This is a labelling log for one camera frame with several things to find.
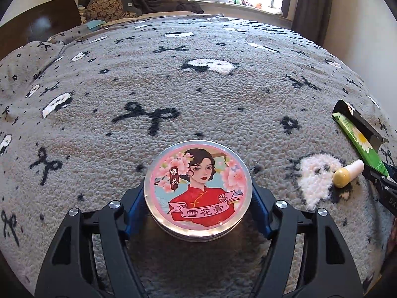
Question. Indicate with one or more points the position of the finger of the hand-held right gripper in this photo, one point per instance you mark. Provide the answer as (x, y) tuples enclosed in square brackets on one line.
[(380, 180)]

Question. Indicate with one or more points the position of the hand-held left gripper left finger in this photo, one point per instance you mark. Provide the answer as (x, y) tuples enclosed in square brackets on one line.
[(136, 214)]

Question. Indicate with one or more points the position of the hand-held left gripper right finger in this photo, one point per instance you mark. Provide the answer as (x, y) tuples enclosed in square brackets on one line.
[(260, 211)]

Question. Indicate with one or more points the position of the green daisy print tube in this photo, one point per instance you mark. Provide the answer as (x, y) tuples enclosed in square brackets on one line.
[(363, 144)]

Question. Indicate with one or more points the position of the round metal cream tin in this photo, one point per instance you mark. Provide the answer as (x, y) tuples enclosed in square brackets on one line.
[(198, 189)]

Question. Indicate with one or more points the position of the small yellow white bottle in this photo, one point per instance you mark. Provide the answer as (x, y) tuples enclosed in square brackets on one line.
[(347, 173)]

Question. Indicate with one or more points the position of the black tube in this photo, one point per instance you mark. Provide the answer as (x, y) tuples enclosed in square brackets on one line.
[(361, 124)]

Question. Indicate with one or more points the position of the grey printed blanket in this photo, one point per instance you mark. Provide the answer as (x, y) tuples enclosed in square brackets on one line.
[(186, 83)]

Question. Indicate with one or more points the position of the teal cloth item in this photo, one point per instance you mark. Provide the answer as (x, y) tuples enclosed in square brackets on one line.
[(94, 24)]

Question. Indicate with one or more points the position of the brown patterned pillow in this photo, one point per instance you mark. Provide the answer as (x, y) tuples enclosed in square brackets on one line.
[(108, 6)]

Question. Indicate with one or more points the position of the small plush toys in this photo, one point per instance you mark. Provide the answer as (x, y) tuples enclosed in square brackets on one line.
[(246, 1)]

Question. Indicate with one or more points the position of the dark brown cloth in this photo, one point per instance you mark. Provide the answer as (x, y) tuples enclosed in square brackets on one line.
[(186, 6)]

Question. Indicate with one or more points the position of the dark wooden headboard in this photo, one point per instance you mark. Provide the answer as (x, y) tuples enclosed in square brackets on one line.
[(34, 21)]

